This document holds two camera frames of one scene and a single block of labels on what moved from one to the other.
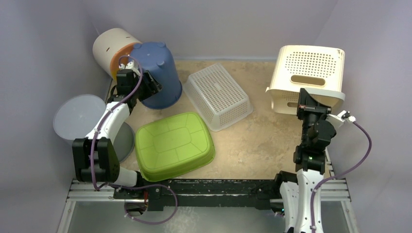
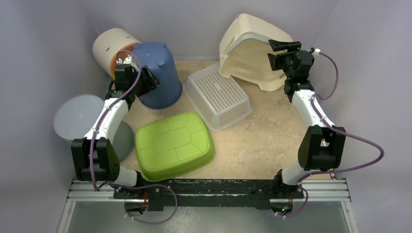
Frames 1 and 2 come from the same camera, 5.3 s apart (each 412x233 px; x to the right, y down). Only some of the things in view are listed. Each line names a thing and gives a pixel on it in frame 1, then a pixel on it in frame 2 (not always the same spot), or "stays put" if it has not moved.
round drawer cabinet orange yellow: [109, 45] stays put
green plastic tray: [173, 146] stays put
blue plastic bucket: [155, 57] stays put
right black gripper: [314, 108] → [278, 59]
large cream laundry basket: [320, 70] → [244, 51]
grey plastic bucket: [77, 116] stays put
